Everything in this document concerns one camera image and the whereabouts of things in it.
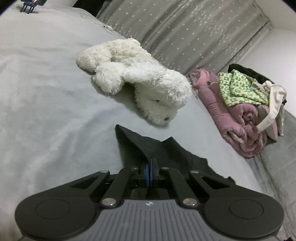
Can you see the pink rolled quilt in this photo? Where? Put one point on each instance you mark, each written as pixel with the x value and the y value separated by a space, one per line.
pixel 237 124

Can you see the green patterned cloth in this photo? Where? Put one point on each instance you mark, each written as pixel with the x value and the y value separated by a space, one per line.
pixel 237 88

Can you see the black t-shirt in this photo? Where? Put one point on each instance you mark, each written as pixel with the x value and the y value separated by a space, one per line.
pixel 175 164

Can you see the grey star curtain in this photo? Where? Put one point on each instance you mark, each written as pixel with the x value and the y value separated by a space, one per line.
pixel 187 35

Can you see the black garment on pile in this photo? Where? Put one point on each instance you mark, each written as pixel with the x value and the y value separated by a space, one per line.
pixel 249 72

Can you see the grey quilted headboard cover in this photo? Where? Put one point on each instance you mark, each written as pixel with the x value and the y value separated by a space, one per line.
pixel 274 169

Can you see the grey pink pillow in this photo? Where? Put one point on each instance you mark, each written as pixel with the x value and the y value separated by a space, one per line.
pixel 275 130

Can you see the cream white garment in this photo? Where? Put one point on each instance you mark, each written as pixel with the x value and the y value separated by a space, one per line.
pixel 277 94

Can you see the white plush dog toy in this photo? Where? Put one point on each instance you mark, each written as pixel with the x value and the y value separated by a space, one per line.
pixel 159 92

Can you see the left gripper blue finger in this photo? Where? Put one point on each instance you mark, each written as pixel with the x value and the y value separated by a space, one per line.
pixel 146 173
pixel 154 172

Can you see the phone on blue stand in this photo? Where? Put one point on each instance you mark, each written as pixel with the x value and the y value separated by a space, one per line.
pixel 29 5

